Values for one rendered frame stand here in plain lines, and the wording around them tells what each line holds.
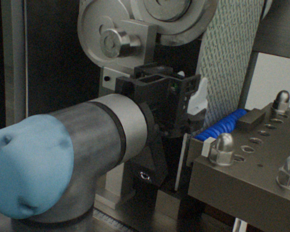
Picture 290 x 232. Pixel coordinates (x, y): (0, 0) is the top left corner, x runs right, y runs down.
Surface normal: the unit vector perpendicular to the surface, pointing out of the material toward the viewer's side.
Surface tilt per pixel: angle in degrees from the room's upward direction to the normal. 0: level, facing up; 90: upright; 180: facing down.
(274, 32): 90
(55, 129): 26
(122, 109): 31
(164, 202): 90
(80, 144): 52
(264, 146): 0
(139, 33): 90
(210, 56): 90
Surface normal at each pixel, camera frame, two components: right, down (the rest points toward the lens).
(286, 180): -0.89, 0.06
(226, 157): -0.07, 0.36
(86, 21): -0.55, 0.25
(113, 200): 0.12, -0.92
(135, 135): 0.82, 0.13
